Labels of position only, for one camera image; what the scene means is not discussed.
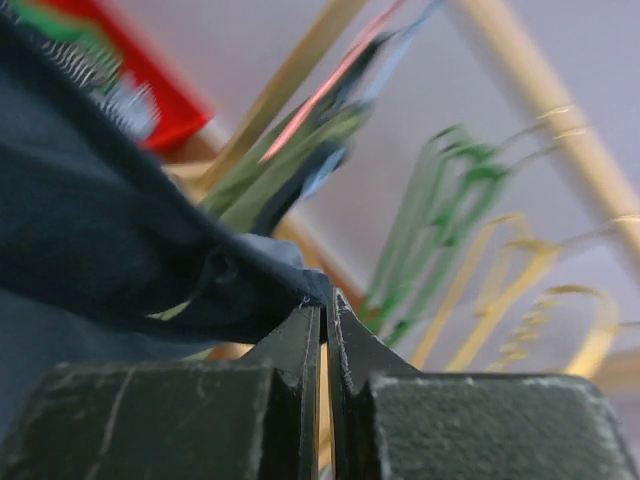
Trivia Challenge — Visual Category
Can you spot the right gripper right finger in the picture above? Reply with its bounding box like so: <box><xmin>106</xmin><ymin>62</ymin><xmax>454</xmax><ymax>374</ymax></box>
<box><xmin>326</xmin><ymin>290</ymin><xmax>639</xmax><ymax>479</ymax></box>

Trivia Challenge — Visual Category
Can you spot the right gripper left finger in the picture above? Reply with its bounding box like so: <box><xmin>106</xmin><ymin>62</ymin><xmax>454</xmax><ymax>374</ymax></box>
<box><xmin>1</xmin><ymin>308</ymin><xmax>321</xmax><ymax>479</ymax></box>

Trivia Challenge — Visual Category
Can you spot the navy blue tank top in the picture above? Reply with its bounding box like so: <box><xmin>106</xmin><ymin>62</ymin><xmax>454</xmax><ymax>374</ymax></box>
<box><xmin>1</xmin><ymin>18</ymin><xmax>330</xmax><ymax>427</ymax></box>

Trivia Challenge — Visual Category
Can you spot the yellow notched hanger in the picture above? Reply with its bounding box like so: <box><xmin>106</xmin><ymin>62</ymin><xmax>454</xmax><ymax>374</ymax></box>
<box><xmin>486</xmin><ymin>284</ymin><xmax>636</xmax><ymax>378</ymax></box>

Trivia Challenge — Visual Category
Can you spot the olive green tank top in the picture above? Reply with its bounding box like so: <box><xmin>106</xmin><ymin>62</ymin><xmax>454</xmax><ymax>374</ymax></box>
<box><xmin>199</xmin><ymin>110</ymin><xmax>314</xmax><ymax>236</ymax></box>

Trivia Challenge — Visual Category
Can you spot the green hanger back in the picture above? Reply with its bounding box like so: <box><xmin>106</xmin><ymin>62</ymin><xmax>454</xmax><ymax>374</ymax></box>
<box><xmin>382</xmin><ymin>143</ymin><xmax>515</xmax><ymax>346</ymax></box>

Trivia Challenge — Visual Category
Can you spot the red plastic bin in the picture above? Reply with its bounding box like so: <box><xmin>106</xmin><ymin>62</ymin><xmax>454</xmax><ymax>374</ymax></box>
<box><xmin>42</xmin><ymin>1</ymin><xmax>214</xmax><ymax>152</ymax></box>

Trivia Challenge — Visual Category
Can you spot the blue white striped garment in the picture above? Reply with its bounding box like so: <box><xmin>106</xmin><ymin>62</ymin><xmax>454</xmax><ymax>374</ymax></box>
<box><xmin>93</xmin><ymin>72</ymin><xmax>161</xmax><ymax>142</ymax></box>

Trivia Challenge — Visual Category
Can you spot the wooden clothes rack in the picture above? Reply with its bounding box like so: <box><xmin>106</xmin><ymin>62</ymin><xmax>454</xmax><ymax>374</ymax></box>
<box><xmin>164</xmin><ymin>0</ymin><xmax>640</xmax><ymax>391</ymax></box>

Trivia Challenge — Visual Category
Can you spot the green garment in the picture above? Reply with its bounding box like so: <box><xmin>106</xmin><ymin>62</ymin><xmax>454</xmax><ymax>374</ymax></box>
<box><xmin>1</xmin><ymin>1</ymin><xmax>123</xmax><ymax>61</ymax></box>

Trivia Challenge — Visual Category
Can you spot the pink wire hanger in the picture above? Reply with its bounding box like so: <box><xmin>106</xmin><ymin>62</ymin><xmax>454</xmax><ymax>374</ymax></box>
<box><xmin>257</xmin><ymin>0</ymin><xmax>411</xmax><ymax>164</ymax></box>

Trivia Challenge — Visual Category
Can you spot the light blue wire hanger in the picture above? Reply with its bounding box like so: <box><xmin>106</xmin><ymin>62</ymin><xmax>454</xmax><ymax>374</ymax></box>
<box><xmin>289</xmin><ymin>1</ymin><xmax>441</xmax><ymax>200</ymax></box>

